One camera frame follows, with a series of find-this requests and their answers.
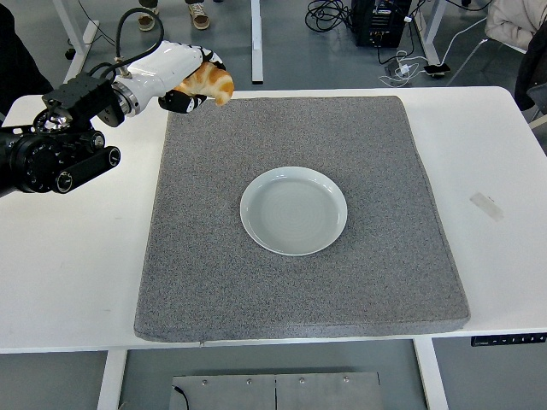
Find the black phone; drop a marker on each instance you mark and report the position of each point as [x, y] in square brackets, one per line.
[437, 68]

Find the translucent tape piece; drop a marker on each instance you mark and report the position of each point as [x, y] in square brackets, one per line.
[486, 206]

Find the white background table leg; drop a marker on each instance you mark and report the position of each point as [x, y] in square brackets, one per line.
[255, 42]
[79, 51]
[428, 38]

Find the round grey plate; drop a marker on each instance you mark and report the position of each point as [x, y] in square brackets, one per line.
[293, 211]

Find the grey chair leg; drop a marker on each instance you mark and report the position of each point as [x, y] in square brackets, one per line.
[468, 60]

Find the small black floor plug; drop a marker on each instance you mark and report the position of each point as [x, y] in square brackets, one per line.
[70, 54]

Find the black computer box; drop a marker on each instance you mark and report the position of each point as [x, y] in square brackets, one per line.
[378, 23]

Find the grey metal plate with screws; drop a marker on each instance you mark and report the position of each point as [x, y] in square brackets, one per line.
[299, 393]

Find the black fabric mass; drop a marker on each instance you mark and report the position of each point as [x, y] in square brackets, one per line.
[17, 55]

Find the black jacket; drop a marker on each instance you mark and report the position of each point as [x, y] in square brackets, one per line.
[533, 64]

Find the black table control panel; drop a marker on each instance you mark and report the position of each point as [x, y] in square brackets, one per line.
[508, 339]

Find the golden croissant bread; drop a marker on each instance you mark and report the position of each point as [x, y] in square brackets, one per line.
[215, 81]

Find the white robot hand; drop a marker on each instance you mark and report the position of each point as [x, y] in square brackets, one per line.
[166, 64]

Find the beige jacket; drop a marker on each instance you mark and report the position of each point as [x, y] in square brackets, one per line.
[509, 21]

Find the person's right foot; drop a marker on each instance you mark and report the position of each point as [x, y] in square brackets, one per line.
[146, 21]

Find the grey speckled mat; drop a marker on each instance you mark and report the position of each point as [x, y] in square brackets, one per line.
[299, 299]

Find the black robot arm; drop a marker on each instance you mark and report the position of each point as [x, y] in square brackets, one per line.
[38, 162]

